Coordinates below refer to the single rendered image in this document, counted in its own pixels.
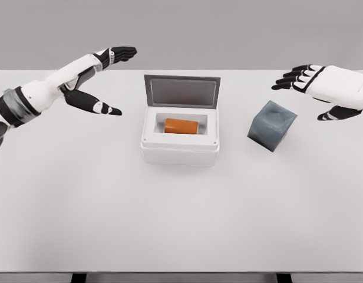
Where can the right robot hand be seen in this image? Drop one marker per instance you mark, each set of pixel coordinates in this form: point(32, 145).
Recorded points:
point(337, 85)

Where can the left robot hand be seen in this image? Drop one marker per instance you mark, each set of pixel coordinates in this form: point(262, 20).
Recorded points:
point(81, 69)

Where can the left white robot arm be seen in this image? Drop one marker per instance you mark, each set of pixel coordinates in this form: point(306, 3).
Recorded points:
point(25, 98)

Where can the grey cube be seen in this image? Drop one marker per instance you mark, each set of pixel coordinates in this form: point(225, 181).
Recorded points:
point(270, 128)

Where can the grey hinged box lid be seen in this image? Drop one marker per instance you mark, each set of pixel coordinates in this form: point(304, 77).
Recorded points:
point(183, 90)

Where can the orange cylinder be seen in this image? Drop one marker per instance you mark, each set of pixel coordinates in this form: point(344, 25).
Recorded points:
point(181, 125)

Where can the white open box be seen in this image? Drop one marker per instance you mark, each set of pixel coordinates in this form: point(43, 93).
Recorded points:
point(181, 147)

